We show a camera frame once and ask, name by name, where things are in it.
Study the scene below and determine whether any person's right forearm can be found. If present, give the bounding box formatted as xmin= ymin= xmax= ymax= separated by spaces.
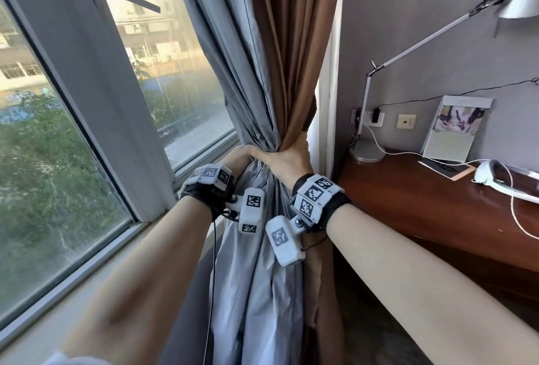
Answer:
xmin=326 ymin=204 xmax=539 ymax=365

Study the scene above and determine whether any brown curtain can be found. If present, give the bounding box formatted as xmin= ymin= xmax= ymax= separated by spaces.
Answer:
xmin=245 ymin=0 xmax=347 ymax=365

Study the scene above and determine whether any brown wooden desk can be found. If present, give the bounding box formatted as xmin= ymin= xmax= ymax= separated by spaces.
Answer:
xmin=334 ymin=149 xmax=539 ymax=300

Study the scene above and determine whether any beige wall plate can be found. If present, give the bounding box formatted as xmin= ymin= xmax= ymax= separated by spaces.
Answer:
xmin=396 ymin=113 xmax=418 ymax=131

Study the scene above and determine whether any white headset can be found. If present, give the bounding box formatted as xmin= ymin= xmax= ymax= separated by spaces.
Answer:
xmin=472 ymin=159 xmax=539 ymax=204

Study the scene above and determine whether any white cable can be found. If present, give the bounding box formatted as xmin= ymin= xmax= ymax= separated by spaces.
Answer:
xmin=369 ymin=124 xmax=539 ymax=238

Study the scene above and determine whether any white left wrist tracker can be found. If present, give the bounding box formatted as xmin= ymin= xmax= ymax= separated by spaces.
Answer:
xmin=179 ymin=163 xmax=266 ymax=236

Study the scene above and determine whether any paper booklet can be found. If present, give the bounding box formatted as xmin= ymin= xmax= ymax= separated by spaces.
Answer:
xmin=418 ymin=157 xmax=477 ymax=182

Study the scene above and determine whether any person's left hand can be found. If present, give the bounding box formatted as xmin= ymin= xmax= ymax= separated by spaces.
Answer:
xmin=221 ymin=146 xmax=254 ymax=177

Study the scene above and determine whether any silver desk lamp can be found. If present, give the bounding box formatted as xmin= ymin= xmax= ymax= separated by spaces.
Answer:
xmin=349 ymin=0 xmax=539 ymax=163

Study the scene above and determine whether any person's left forearm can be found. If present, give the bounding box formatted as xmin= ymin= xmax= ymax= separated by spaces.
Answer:
xmin=59 ymin=195 xmax=216 ymax=365

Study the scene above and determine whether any white wall socket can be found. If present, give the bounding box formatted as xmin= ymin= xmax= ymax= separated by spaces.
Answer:
xmin=351 ymin=108 xmax=385 ymax=128

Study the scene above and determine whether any grey curtain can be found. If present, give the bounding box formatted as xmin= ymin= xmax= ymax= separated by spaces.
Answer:
xmin=168 ymin=0 xmax=321 ymax=365

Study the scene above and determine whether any white right wrist tracker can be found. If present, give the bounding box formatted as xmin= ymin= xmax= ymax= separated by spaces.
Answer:
xmin=265 ymin=174 xmax=353 ymax=268

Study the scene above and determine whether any grey framed window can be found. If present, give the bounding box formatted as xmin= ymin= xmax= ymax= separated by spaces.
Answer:
xmin=0 ymin=0 xmax=243 ymax=336

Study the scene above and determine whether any person's right hand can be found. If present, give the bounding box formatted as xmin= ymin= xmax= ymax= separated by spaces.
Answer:
xmin=244 ymin=133 xmax=315 ymax=188

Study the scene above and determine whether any standing picture card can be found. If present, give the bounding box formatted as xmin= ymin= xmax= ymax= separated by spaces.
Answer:
xmin=422 ymin=95 xmax=494 ymax=163

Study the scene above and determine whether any black cable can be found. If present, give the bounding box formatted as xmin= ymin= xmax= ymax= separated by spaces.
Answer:
xmin=376 ymin=78 xmax=539 ymax=113

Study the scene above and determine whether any white wrist tracker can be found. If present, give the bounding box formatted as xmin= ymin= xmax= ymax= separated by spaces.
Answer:
xmin=265 ymin=174 xmax=353 ymax=268
xmin=179 ymin=163 xmax=266 ymax=236

